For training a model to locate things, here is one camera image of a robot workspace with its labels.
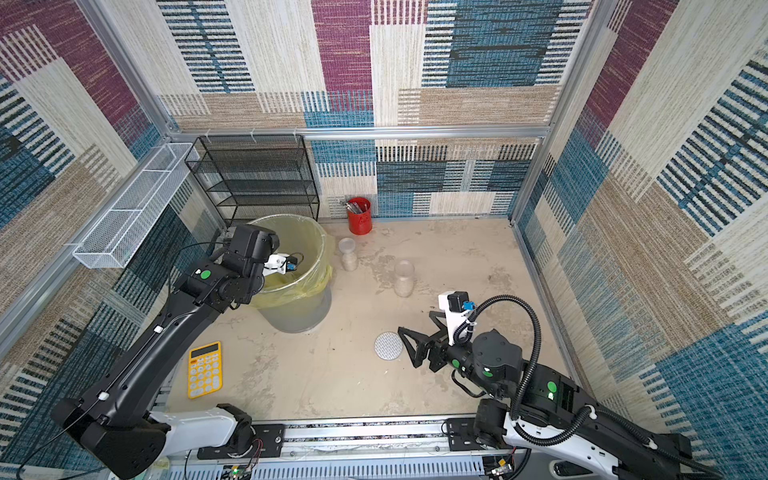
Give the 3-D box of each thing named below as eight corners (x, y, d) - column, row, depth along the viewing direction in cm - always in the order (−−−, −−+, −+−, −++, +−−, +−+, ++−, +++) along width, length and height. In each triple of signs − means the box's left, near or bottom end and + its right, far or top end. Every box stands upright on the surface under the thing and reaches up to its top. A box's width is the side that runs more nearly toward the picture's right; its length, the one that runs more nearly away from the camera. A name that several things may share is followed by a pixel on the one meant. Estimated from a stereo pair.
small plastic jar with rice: (340, 271, 107) (336, 254, 100) (342, 254, 112) (339, 237, 105) (356, 271, 107) (354, 254, 100) (358, 254, 112) (355, 237, 105)
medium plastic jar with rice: (394, 297, 101) (395, 275, 91) (394, 282, 104) (394, 259, 94) (412, 297, 100) (415, 275, 91) (411, 282, 104) (413, 259, 94)
